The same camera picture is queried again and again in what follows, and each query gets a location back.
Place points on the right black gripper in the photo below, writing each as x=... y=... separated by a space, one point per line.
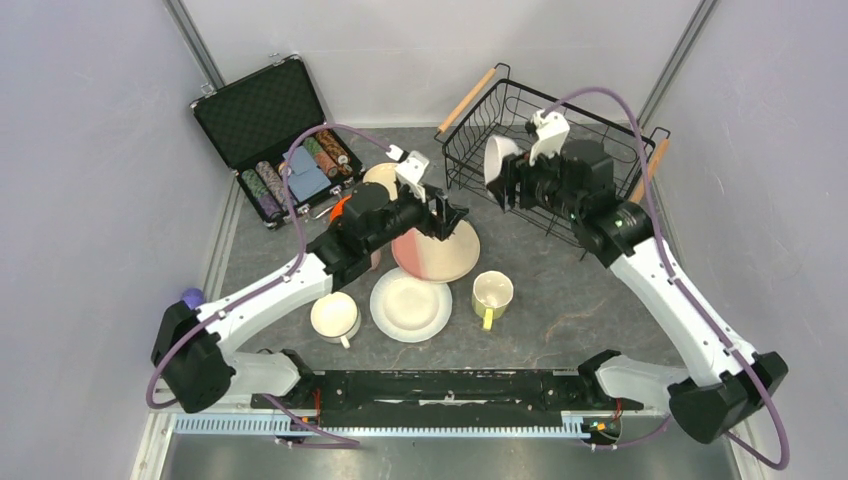
x=504 y=186

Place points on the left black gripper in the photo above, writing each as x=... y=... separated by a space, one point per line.
x=446 y=216

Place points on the white bowl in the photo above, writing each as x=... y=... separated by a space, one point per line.
x=496 y=150

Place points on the white cup with handle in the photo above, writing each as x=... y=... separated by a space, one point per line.
x=336 y=318

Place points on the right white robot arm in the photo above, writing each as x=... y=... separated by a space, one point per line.
x=713 y=391

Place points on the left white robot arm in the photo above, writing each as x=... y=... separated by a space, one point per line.
x=196 y=352

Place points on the pink and cream plate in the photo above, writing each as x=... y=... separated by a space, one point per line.
x=438 y=261

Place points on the cream plate with black spot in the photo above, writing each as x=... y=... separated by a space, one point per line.
x=383 y=174

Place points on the pink mug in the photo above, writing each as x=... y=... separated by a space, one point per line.
x=375 y=259

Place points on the yellow green mug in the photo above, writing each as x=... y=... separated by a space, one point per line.
x=492 y=292

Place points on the white scalloped plate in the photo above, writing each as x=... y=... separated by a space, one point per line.
x=409 y=310

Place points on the orange plate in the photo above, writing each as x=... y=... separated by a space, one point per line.
x=337 y=209

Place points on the blue card deck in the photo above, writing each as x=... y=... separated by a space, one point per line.
x=305 y=178

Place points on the black poker chip case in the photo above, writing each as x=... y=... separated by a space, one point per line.
x=253 y=121

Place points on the purple flashlight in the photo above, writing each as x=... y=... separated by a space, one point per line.
x=193 y=298

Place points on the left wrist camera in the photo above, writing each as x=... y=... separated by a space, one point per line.
x=411 y=167

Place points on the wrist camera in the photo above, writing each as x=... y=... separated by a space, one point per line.
x=550 y=130
x=411 y=167

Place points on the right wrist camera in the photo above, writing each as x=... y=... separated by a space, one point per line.
x=550 y=130

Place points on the black wire dish rack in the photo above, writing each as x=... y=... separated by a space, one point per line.
x=499 y=105

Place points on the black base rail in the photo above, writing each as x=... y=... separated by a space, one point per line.
x=455 y=401

